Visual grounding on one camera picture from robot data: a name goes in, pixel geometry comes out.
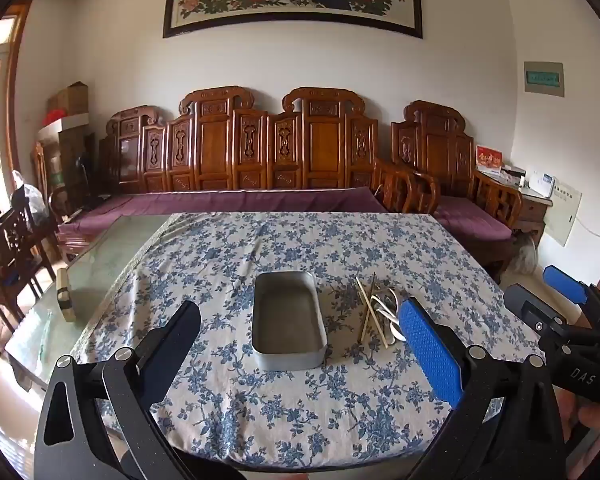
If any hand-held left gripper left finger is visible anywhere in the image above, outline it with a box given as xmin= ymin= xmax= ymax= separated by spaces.
xmin=32 ymin=301 xmax=202 ymax=480

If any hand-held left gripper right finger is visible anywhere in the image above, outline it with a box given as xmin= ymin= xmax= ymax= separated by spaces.
xmin=397 ymin=297 xmax=566 ymax=480

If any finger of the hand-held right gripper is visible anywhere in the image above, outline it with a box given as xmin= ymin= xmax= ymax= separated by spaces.
xmin=542 ymin=265 xmax=600 ymax=307
xmin=503 ymin=284 xmax=568 ymax=342

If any white plastic spoon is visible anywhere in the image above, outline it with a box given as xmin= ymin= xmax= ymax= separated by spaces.
xmin=384 ymin=310 xmax=407 ymax=347
xmin=377 ymin=300 xmax=405 ymax=331

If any pale wooden chopstick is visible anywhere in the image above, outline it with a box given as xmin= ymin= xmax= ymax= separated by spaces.
xmin=359 ymin=280 xmax=381 ymax=345
xmin=356 ymin=277 xmax=389 ymax=349

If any rectangular metal tin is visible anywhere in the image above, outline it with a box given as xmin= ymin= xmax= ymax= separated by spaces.
xmin=252 ymin=271 xmax=329 ymax=371

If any person's right hand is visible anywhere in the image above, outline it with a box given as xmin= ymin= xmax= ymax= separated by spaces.
xmin=557 ymin=389 xmax=600 ymax=457

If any grey fluffy duster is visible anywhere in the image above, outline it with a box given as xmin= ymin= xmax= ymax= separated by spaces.
xmin=512 ymin=235 xmax=541 ymax=274

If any wooden side table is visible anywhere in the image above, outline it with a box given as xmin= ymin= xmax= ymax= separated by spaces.
xmin=480 ymin=170 xmax=553 ymax=243

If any white desk telephone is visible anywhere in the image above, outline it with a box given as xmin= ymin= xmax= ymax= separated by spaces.
xmin=530 ymin=172 xmax=558 ymax=197

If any purple armchair cushion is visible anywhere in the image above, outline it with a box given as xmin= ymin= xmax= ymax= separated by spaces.
xmin=432 ymin=195 xmax=513 ymax=242

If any small block with black band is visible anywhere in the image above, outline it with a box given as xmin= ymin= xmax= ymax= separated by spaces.
xmin=56 ymin=267 xmax=76 ymax=323

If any blue floral tablecloth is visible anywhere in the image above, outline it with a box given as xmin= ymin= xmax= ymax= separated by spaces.
xmin=72 ymin=211 xmax=546 ymax=473

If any red desk calendar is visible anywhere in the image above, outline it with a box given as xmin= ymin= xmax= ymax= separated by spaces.
xmin=476 ymin=145 xmax=503 ymax=172

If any purple sofa cushion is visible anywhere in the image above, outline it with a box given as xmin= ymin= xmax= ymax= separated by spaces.
xmin=57 ymin=186 xmax=388 ymax=241

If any carved wooden armchair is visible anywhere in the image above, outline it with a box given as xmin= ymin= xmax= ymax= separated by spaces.
xmin=391 ymin=100 xmax=523 ymax=281

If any wooden dining chair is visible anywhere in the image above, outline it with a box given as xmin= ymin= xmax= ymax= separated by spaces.
xmin=0 ymin=205 xmax=48 ymax=356

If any clear plastic bag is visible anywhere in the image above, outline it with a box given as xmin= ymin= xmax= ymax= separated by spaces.
xmin=12 ymin=170 xmax=48 ymax=222

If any dark wooden cabinet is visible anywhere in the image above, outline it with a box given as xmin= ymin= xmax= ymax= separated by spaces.
xmin=57 ymin=125 xmax=100 ymax=207

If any carved wooden sofa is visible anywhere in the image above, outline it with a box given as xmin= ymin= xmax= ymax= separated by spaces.
xmin=50 ymin=86 xmax=441 ymax=261

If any white flat box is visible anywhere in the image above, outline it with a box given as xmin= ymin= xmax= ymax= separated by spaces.
xmin=37 ymin=112 xmax=89 ymax=135

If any brown cardboard box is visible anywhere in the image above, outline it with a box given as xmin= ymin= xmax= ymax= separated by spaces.
xmin=47 ymin=82 xmax=89 ymax=116

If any white wall cable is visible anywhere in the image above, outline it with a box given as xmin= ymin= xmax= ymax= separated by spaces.
xmin=572 ymin=217 xmax=600 ymax=239

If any grey wall panel green label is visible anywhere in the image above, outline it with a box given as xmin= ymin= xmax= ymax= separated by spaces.
xmin=524 ymin=61 xmax=565 ymax=97

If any wooden door frame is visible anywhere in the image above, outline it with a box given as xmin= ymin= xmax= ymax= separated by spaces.
xmin=0 ymin=0 xmax=33 ymax=211

